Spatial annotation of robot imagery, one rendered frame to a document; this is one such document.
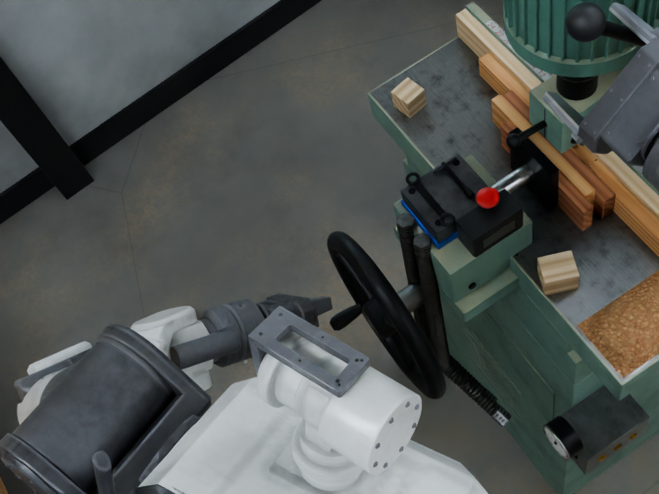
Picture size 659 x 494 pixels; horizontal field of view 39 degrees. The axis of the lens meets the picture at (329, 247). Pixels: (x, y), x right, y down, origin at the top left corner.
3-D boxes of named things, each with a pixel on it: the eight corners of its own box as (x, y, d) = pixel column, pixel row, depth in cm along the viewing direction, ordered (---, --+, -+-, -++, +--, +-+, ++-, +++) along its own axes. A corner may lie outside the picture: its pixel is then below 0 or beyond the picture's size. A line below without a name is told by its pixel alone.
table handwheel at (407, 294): (339, 251, 121) (450, 430, 126) (466, 170, 123) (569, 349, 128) (303, 233, 149) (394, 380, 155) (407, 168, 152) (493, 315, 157)
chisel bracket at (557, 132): (528, 128, 128) (528, 90, 121) (610, 75, 130) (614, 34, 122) (562, 164, 124) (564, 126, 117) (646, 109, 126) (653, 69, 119)
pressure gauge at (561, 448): (541, 436, 145) (541, 419, 138) (561, 422, 146) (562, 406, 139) (567, 469, 142) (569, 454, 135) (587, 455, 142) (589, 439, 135)
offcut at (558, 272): (544, 296, 125) (544, 282, 122) (536, 271, 127) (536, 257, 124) (578, 288, 125) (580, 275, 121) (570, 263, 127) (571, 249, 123)
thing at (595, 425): (551, 435, 152) (552, 420, 145) (612, 394, 153) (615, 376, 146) (584, 478, 148) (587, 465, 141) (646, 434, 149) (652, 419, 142)
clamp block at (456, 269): (397, 233, 137) (389, 201, 130) (473, 184, 139) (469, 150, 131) (456, 306, 130) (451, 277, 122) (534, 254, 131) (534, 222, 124)
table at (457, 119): (322, 144, 151) (315, 123, 146) (476, 48, 155) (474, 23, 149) (561, 444, 121) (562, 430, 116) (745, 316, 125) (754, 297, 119)
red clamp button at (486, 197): (472, 198, 121) (471, 193, 120) (490, 185, 121) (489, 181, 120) (485, 214, 120) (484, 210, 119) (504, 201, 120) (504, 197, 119)
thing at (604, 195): (501, 115, 140) (499, 96, 136) (512, 108, 140) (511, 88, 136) (602, 219, 129) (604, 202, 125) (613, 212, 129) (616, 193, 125)
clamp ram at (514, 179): (476, 189, 134) (473, 155, 126) (518, 162, 135) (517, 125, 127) (515, 232, 130) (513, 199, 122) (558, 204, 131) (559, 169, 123)
